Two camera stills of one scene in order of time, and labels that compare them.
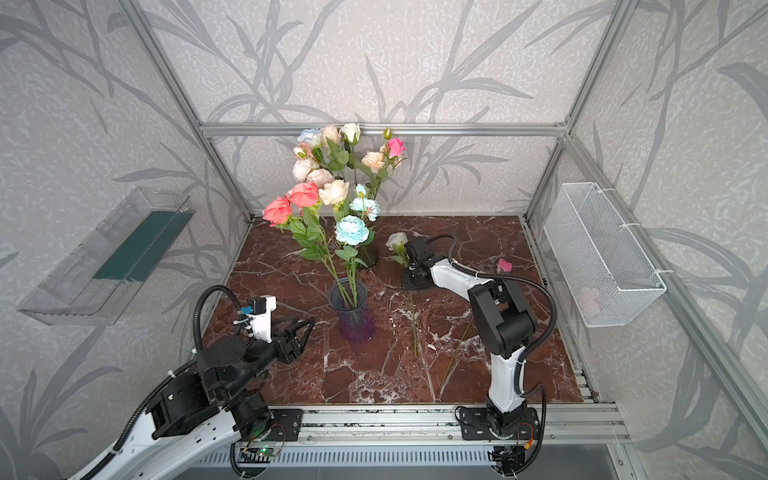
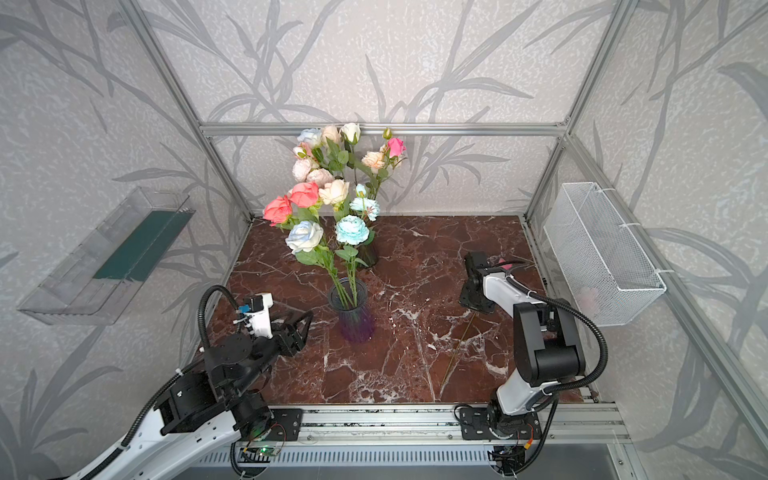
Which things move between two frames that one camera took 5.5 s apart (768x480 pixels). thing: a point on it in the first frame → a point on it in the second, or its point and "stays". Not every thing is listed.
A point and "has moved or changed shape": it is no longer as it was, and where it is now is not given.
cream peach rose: (331, 133) stays
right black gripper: (417, 268) → (475, 288)
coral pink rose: (278, 212) has moved or changed shape
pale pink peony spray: (304, 172) stays
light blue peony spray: (354, 232) stays
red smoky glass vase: (368, 253) stays
